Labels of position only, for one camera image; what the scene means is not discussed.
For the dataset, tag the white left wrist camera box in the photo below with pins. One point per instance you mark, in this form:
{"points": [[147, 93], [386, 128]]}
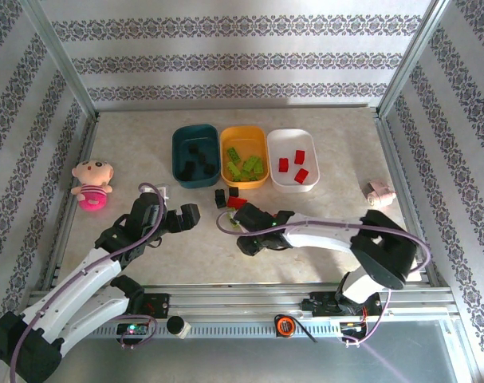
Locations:
{"points": [[160, 190]]}

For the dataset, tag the small pink white toy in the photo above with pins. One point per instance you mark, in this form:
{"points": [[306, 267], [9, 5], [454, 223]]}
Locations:
{"points": [[379, 193]]}

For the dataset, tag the black knob white base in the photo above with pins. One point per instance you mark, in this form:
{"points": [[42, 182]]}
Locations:
{"points": [[175, 324]]}

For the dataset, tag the plush doll pink striped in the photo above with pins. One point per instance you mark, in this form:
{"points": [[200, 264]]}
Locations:
{"points": [[92, 171]]}

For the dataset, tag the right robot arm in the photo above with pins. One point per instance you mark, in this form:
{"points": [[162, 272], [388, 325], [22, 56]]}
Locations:
{"points": [[325, 237]]}

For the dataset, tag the aluminium side rail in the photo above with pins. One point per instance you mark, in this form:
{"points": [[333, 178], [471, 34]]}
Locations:
{"points": [[390, 151], [88, 137]]}

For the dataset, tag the orange black round device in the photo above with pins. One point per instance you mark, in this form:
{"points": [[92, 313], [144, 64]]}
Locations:
{"points": [[285, 326]]}

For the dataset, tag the aluminium frame post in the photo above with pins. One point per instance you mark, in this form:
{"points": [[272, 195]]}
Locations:
{"points": [[416, 60], [62, 60]]}

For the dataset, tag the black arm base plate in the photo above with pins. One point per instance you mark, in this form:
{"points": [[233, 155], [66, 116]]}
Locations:
{"points": [[158, 305], [321, 305]]}

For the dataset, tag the tall black lego brick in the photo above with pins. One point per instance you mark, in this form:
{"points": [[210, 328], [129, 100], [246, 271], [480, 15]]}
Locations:
{"points": [[219, 198]]}

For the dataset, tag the orange plastic container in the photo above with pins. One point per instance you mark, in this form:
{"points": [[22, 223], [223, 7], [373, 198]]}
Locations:
{"points": [[243, 184]]}

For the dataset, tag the long red lego brick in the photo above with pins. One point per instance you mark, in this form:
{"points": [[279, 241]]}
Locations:
{"points": [[236, 202]]}

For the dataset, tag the aluminium rail beam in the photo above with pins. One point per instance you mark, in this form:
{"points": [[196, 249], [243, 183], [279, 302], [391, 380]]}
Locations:
{"points": [[233, 303]]}

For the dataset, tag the white plastic container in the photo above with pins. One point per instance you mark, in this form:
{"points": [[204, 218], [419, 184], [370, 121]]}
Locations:
{"points": [[293, 187]]}

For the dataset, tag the perforated metal strip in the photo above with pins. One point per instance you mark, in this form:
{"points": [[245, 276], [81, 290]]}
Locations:
{"points": [[225, 330]]}

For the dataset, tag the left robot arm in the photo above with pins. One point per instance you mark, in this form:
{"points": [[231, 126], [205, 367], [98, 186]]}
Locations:
{"points": [[74, 279]]}

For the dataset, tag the teal plastic container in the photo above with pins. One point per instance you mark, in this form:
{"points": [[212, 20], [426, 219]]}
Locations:
{"points": [[195, 183]]}

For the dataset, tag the circuit board green light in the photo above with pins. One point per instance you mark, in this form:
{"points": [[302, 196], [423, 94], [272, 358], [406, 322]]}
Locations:
{"points": [[132, 329]]}

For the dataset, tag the aluminium cross rail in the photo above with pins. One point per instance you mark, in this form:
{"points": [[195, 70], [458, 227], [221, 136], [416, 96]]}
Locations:
{"points": [[237, 107]]}

